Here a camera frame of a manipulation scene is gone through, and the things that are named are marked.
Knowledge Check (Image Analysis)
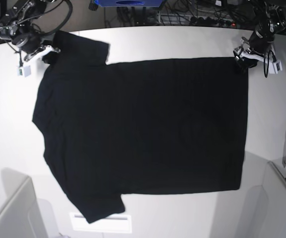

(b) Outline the blue box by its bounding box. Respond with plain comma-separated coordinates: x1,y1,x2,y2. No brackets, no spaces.
94,0,163,7

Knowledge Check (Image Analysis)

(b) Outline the left grey desk partition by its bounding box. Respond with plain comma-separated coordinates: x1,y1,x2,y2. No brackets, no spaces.
0,168,61,238

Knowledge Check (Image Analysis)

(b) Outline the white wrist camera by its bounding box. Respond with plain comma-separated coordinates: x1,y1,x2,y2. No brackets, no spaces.
16,65,31,77
268,60,283,74

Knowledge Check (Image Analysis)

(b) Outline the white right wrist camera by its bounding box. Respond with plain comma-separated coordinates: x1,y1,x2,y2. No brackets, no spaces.
16,65,31,77

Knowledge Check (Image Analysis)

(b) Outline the right grey desk partition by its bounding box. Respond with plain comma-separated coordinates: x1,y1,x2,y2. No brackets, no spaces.
247,162,286,238

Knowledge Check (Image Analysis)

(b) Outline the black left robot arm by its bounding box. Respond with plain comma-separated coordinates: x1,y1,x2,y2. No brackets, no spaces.
233,0,286,77

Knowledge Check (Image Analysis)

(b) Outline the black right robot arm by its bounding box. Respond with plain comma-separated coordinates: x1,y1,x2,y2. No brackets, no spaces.
0,0,73,67

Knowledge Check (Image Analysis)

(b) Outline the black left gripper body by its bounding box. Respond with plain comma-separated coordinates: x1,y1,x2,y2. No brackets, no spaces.
249,31,274,51

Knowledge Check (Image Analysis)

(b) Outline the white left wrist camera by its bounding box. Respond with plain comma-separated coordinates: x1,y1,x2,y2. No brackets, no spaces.
268,60,283,74

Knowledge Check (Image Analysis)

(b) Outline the grey desk partition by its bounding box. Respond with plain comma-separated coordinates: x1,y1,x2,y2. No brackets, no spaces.
0,168,61,238
247,162,286,238

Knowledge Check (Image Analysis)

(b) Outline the black T-shirt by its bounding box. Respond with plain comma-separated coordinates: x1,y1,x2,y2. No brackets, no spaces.
32,31,248,223

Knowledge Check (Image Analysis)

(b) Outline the black power strip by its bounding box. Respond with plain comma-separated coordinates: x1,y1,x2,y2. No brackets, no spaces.
189,17,237,28

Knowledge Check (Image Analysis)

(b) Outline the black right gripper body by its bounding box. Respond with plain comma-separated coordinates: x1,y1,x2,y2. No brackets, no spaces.
11,33,45,54

